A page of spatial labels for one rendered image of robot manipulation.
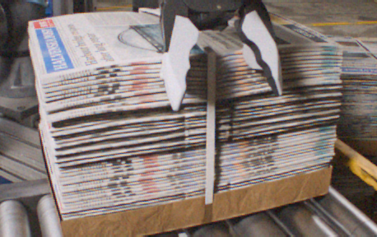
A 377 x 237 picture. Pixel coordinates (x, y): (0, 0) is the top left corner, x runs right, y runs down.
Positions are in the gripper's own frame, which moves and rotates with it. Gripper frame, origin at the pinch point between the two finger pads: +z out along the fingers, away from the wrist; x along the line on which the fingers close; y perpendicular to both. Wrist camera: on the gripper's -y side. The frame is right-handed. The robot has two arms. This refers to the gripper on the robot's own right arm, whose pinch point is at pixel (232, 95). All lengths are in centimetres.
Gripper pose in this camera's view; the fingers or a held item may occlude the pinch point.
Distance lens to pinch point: 51.7
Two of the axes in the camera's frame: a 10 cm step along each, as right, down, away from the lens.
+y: -3.1, 1.6, 9.4
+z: 1.8, 9.8, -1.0
